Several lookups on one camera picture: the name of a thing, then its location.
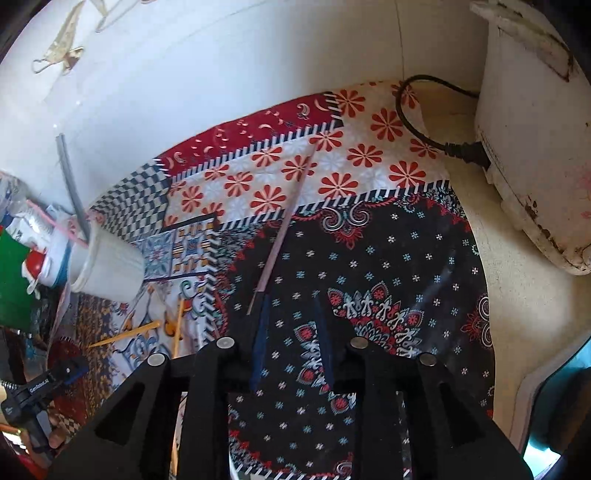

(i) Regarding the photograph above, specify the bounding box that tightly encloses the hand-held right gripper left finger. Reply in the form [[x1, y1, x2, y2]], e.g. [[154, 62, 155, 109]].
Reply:
[[48, 295, 273, 480]]

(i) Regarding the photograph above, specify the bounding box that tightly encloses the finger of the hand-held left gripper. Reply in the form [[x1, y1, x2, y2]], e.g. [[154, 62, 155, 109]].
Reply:
[[55, 356, 89, 386]]

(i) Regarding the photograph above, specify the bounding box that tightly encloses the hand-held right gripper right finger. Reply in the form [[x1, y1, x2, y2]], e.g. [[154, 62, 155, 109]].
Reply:
[[314, 298, 529, 480]]

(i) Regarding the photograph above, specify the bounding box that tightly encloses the orange chopstick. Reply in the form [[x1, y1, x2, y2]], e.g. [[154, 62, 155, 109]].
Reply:
[[87, 322, 161, 348], [171, 298, 185, 474]]

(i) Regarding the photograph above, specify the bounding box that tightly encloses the white cup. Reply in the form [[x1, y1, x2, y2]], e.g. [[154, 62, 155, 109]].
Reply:
[[68, 225, 147, 302]]

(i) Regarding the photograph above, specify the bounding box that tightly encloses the pink chopstick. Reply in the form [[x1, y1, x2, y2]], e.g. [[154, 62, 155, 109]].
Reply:
[[27, 199, 88, 243], [246, 147, 316, 316]]

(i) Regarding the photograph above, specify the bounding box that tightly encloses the grey chopstick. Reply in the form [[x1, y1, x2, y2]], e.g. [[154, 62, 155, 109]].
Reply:
[[56, 133, 90, 234]]

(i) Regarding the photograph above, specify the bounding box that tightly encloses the person's left hand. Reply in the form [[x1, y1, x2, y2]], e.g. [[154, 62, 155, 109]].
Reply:
[[46, 413, 66, 450]]

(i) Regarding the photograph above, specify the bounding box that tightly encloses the red tomato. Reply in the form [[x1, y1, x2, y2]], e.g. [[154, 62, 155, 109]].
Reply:
[[23, 251, 48, 283]]

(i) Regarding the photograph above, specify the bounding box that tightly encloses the green box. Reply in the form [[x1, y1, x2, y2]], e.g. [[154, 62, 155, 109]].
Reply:
[[0, 230, 40, 331]]

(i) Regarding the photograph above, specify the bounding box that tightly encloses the white bowl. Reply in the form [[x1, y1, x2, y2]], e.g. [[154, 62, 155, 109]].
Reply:
[[28, 230, 75, 297]]

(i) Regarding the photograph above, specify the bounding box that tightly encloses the patterned tablecloth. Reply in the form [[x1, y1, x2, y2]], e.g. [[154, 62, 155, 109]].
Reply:
[[46, 78, 497, 480]]

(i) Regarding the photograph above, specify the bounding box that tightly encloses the blue white plastic bag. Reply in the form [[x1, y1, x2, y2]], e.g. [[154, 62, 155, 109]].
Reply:
[[0, 170, 62, 232]]

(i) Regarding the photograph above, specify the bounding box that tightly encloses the blue smartphone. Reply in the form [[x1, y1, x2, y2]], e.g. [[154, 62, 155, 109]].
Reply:
[[517, 351, 591, 467]]

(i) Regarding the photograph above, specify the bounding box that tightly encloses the white electric cooker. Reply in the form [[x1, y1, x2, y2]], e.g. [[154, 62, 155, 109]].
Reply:
[[470, 0, 591, 276]]

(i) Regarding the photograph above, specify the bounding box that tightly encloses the black power cable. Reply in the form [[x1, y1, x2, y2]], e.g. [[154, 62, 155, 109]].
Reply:
[[396, 76, 491, 168]]

